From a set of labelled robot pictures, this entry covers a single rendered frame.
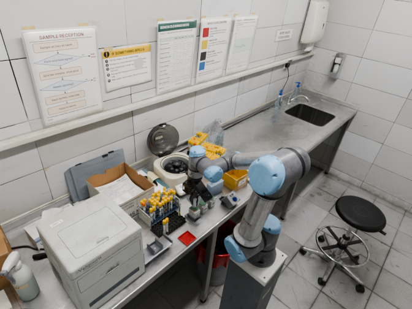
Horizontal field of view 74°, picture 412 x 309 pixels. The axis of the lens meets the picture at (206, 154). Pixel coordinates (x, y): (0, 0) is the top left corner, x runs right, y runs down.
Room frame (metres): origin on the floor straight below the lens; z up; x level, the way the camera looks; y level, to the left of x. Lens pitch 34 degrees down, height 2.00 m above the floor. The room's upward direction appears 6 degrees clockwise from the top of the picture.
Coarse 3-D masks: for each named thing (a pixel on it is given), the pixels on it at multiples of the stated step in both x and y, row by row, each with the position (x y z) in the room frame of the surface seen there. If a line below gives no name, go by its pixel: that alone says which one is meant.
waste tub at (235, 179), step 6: (228, 174) 1.42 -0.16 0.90; (234, 174) 1.45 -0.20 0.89; (240, 174) 1.42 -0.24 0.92; (246, 174) 1.35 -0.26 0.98; (228, 180) 1.32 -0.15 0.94; (234, 180) 1.29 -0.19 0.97; (240, 180) 1.31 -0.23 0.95; (246, 180) 1.36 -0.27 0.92; (228, 186) 1.31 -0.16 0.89; (234, 186) 1.28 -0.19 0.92; (240, 186) 1.32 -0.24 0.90
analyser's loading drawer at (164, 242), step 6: (156, 240) 0.82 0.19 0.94; (162, 240) 0.84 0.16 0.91; (168, 240) 0.85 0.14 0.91; (150, 246) 0.78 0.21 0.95; (156, 246) 0.81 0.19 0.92; (162, 246) 0.79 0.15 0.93; (168, 246) 0.81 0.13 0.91; (144, 252) 0.77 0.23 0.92; (150, 252) 0.77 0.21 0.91; (156, 252) 0.77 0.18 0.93; (144, 258) 0.74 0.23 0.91; (150, 258) 0.74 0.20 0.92
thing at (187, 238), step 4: (184, 232) 0.93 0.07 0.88; (188, 232) 0.94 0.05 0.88; (180, 236) 0.91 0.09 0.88; (184, 236) 0.91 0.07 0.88; (188, 236) 0.91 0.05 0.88; (192, 236) 0.92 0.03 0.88; (180, 240) 0.88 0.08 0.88; (184, 240) 0.89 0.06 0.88; (188, 240) 0.89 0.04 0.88; (192, 240) 0.89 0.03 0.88; (188, 244) 0.86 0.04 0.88
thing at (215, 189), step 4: (220, 180) 1.26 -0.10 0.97; (208, 184) 1.22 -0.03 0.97; (212, 184) 1.22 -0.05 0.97; (216, 184) 1.23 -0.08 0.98; (220, 184) 1.25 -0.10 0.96; (208, 188) 1.21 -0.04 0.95; (212, 188) 1.20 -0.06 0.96; (216, 188) 1.23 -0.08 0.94; (220, 188) 1.25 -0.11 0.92; (212, 192) 1.21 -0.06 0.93; (216, 192) 1.23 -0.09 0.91; (220, 192) 1.26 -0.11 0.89; (216, 196) 1.22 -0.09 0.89
